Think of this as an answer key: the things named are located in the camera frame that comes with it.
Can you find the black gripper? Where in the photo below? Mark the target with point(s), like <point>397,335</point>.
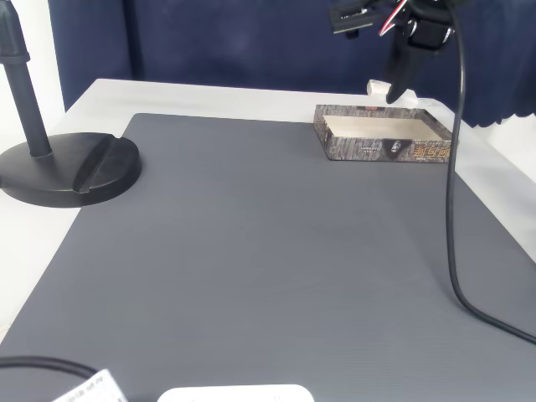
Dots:
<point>401,63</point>

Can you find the white rectangular block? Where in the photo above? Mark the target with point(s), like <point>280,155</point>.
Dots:
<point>377,87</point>

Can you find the dark printed cardboard box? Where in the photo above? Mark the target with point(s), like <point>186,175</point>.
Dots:
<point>360,148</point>

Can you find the dark blue fabric backdrop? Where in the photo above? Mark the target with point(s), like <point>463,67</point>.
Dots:
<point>209,42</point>

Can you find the black round stand base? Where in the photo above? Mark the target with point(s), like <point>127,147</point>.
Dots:
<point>63,167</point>

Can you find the white flat device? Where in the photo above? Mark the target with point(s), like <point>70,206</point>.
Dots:
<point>234,394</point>

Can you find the white printed label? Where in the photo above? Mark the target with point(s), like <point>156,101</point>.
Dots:
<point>92,389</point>

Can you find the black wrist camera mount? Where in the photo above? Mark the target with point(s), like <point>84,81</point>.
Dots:
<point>352,17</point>

